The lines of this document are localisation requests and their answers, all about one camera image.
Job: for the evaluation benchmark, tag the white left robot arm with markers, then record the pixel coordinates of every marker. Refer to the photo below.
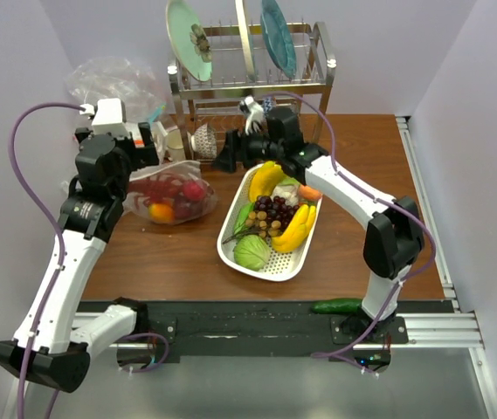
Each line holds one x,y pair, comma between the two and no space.
45,349

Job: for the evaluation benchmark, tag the teal blue plate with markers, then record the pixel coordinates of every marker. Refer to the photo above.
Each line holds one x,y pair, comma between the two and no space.
277,38

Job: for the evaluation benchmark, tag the green cucumber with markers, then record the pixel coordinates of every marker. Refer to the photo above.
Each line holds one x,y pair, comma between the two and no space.
336,306

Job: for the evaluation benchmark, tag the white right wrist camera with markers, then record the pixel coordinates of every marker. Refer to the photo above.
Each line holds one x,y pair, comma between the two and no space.
254,115

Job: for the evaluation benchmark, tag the small red strawberry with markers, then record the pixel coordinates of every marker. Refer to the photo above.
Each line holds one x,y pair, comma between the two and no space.
194,191

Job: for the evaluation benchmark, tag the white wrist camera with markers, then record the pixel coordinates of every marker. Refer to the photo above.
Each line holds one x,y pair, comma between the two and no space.
108,116
254,115

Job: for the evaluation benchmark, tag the white perforated fruit tray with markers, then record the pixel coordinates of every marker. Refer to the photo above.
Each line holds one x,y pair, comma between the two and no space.
280,266

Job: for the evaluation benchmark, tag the clear polka dot zip bag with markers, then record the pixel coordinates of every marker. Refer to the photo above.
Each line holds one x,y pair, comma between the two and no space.
192,169

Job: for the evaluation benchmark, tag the green white cabbage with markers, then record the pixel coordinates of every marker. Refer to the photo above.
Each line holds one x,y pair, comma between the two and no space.
252,252

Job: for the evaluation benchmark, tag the beige rimmed plate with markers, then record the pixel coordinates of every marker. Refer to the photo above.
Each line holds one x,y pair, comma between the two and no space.
245,37

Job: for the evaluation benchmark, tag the orange red pepper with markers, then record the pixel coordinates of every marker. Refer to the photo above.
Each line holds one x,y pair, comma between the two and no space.
161,213

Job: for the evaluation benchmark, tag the orange peach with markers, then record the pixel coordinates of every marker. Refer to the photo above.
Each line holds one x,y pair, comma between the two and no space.
309,194

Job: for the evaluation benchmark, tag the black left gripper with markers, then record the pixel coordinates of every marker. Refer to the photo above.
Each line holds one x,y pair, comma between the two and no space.
144,155

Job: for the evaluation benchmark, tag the small yellow banana bunch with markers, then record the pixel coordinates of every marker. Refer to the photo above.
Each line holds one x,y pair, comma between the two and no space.
265,180

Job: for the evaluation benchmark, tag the mint green flower plate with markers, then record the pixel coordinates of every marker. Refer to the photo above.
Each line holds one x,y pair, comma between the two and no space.
188,40

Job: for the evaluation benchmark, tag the cream ceramic cup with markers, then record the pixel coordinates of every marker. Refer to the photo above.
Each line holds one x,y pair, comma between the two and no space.
175,148

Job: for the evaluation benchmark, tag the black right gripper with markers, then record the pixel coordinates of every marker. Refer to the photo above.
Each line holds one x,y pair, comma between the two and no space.
227,159

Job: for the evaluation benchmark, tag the steel dish rack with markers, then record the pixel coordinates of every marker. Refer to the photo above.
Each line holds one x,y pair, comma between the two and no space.
241,66

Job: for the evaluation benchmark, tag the red plastic lobster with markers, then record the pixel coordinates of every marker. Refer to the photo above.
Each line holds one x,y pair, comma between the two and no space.
157,188

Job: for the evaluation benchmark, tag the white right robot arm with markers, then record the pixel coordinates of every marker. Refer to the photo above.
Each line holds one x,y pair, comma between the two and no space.
289,178

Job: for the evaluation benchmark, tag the large yellow banana bunch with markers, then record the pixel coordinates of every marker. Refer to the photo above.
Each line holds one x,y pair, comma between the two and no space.
297,230

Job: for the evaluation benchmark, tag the purple grape bunch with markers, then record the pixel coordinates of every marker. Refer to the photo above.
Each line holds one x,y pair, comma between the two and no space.
276,211

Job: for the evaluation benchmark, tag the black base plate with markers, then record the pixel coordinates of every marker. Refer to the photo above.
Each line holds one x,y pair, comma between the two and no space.
251,328

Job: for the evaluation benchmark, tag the pile of clear plastic bags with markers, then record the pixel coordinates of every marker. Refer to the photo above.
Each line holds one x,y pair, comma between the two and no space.
135,85

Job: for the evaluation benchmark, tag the grey patterned bowl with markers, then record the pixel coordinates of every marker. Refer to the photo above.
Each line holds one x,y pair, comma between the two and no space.
204,142

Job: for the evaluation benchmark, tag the dark red apple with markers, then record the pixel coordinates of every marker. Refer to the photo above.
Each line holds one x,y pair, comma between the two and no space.
182,209

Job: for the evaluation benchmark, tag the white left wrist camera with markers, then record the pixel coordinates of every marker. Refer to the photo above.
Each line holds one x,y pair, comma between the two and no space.
108,116

